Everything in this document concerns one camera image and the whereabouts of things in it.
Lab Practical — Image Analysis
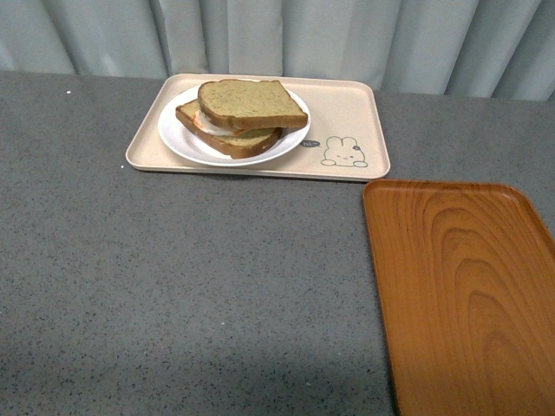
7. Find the brown wooden tray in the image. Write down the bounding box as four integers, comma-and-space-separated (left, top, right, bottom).
362, 179, 554, 415

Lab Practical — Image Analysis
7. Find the grey curtain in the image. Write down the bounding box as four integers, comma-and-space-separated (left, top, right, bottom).
1, 1, 554, 101

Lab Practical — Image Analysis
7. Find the pink rabbit tray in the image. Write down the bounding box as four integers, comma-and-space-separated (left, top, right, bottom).
126, 74, 390, 182

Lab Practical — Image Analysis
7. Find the white round plate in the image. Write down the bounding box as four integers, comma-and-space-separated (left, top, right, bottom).
158, 86, 311, 167

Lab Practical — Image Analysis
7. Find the egg and sauce filling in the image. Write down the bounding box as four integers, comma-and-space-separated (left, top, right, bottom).
193, 110, 245, 136

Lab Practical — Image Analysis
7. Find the bread slice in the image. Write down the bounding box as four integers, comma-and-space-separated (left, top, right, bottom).
175, 100, 283, 159
198, 79, 309, 130

